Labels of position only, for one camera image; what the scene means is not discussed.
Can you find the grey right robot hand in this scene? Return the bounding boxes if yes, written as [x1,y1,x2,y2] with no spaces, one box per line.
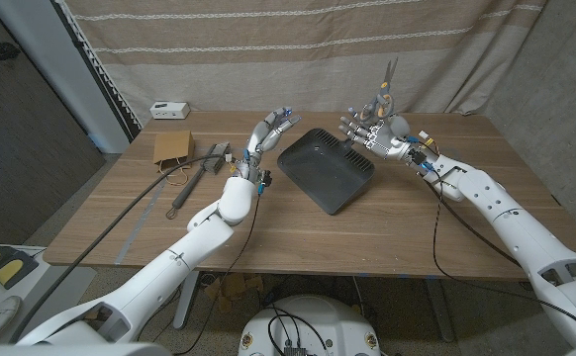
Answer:
[337,104,440,172]

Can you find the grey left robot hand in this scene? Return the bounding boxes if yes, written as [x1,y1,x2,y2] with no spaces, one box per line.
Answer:
[231,106,303,184]

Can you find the orange grey handled scissors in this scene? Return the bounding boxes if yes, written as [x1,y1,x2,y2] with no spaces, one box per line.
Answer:
[358,57,400,124]

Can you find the black hand brush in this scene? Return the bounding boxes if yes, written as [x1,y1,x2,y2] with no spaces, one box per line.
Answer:
[165,141,232,221]

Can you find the brown paper bag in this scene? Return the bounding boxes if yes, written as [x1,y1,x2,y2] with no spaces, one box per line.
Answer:
[152,130,196,187]

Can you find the black plastic dustpan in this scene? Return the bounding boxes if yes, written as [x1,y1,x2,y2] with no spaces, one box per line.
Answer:
[276,127,376,217]

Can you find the beige striped curtain backdrop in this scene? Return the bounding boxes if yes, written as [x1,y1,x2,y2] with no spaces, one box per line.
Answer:
[62,0,549,116]

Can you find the white power strip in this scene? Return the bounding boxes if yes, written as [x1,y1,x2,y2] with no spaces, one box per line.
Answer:
[149,101,191,121]

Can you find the brown cardboard scraps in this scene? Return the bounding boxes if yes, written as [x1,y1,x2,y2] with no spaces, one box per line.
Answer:
[203,273,265,312]

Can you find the black strip with white trim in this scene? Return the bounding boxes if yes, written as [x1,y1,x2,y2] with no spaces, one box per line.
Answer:
[52,0,144,142]

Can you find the white table leg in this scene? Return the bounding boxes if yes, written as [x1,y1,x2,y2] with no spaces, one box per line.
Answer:
[172,270,201,330]

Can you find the grey table leg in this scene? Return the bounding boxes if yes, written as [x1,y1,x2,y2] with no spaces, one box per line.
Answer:
[424,278,456,343]

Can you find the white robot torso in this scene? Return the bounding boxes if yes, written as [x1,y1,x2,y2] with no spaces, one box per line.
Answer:
[238,295,382,356]

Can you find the grey floor mat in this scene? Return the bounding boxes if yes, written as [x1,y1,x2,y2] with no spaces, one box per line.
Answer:
[0,241,96,345]

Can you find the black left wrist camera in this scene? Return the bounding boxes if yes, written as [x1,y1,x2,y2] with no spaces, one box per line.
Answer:
[256,168,273,195]

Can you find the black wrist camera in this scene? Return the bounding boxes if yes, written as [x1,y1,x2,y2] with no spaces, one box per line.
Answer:
[256,168,273,195]
[407,147,435,172]

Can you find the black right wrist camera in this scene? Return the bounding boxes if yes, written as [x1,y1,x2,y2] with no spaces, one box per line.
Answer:
[407,147,435,172]

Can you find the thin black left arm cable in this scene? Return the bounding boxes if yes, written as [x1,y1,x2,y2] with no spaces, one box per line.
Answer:
[173,192,264,356]

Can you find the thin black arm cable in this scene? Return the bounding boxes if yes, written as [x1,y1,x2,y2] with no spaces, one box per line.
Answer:
[429,170,576,332]
[173,192,264,356]

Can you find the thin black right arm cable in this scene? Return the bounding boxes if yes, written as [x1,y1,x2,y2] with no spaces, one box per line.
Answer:
[429,170,576,332]

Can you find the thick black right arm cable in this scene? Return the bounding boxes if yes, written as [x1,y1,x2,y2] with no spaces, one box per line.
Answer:
[426,180,522,268]

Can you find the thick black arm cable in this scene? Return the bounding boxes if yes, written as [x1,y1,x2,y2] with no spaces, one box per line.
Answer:
[8,153,230,343]
[426,180,522,268]

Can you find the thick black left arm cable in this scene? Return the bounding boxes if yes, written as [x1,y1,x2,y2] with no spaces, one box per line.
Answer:
[8,153,230,343]

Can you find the black torso cables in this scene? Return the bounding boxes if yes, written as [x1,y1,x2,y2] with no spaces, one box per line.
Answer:
[264,305,329,356]

